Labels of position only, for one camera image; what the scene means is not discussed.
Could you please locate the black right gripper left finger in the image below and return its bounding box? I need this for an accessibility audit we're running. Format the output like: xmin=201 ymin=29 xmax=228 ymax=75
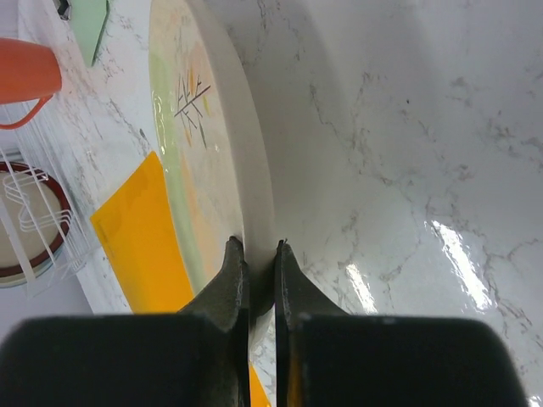
xmin=1 ymin=238 xmax=250 ymax=406

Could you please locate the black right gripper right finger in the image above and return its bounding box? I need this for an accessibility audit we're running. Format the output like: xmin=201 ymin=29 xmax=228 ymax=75
xmin=274 ymin=242 xmax=528 ymax=406

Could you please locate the green cream branch plate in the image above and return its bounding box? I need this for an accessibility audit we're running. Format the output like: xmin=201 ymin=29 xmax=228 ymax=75
xmin=148 ymin=1 xmax=277 ymax=343

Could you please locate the brown rimmed plate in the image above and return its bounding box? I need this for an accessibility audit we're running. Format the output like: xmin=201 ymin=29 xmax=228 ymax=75
xmin=1 ymin=161 xmax=73 ymax=287

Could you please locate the orange plastic folder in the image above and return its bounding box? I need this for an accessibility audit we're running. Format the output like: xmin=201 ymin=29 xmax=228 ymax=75
xmin=92 ymin=154 xmax=266 ymax=406

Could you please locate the orange mug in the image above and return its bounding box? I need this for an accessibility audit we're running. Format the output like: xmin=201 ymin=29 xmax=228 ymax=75
xmin=1 ymin=38 xmax=62 ymax=130

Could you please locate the green clipboard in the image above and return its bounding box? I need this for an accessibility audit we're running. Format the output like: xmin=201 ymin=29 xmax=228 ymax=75
xmin=53 ymin=0 xmax=109 ymax=67

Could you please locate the white wire dish rack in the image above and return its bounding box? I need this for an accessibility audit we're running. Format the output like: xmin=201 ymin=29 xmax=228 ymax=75
xmin=1 ymin=108 xmax=98 ymax=298

